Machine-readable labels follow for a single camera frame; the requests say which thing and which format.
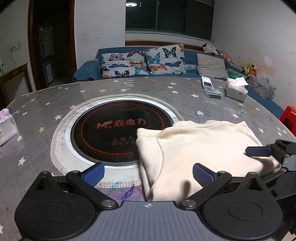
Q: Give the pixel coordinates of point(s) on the wide butterfly print pillow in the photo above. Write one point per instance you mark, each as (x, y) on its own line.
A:
(122, 64)

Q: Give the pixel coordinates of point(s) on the red plastic stool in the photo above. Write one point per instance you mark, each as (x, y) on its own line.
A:
(289, 113)

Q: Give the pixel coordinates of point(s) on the white wall socket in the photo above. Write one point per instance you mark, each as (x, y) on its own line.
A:
(14, 47)

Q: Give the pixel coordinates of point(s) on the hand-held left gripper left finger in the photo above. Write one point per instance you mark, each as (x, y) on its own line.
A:
(93, 173)

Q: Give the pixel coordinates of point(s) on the white paper slip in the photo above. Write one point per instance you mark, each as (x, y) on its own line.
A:
(240, 81)

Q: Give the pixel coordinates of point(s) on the wooden side table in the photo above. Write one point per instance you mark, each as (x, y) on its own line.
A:
(13, 70)

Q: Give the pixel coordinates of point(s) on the blue framed cabinet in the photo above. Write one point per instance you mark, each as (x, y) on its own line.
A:
(47, 69)

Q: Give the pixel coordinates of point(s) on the clear box of coloured items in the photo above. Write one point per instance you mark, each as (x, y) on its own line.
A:
(212, 92)

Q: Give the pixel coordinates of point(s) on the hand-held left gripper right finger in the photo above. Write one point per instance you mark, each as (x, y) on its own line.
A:
(203, 176)

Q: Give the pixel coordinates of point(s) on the black and white plush toy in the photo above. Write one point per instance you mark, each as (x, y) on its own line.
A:
(209, 48)

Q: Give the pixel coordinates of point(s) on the wooden wall trim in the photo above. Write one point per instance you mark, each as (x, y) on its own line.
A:
(143, 43)

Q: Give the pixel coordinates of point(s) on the pink and orange plush toys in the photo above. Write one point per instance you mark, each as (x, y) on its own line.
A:
(224, 56)

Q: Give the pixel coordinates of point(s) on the square butterfly print pillow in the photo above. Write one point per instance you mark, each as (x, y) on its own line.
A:
(164, 60)

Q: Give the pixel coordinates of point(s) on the white and pink tissue box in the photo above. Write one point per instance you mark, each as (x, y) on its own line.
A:
(235, 93)

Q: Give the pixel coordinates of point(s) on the grey star-patterned tablecloth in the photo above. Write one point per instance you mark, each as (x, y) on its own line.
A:
(46, 109)

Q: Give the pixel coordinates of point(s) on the blue corner sofa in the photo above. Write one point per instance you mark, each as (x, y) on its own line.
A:
(85, 69)

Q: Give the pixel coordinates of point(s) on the round black induction cooktop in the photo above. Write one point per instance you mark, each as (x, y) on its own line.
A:
(104, 139)

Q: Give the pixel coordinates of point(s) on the clear plastic storage bin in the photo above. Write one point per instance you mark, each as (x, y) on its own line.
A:
(261, 88)

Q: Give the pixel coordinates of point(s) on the plain beige pillow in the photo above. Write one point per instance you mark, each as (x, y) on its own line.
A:
(211, 64)

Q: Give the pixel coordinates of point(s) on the white remote control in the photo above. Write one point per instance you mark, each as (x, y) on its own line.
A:
(206, 81)

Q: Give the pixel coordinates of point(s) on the dark wooden door frame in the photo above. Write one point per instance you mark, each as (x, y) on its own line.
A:
(32, 46)

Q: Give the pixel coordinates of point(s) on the dark window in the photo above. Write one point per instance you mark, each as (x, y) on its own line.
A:
(168, 16)

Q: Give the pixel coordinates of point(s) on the green plastic bowl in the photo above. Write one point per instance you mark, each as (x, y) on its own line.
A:
(235, 76)

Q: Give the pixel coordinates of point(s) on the white soft tissue pack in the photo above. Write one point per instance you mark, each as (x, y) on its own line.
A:
(8, 129)

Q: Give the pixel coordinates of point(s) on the cream fleece sweatshirt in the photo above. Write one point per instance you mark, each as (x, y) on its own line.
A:
(196, 143)

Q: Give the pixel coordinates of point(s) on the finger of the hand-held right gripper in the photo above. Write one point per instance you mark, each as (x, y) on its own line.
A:
(257, 151)
(276, 176)

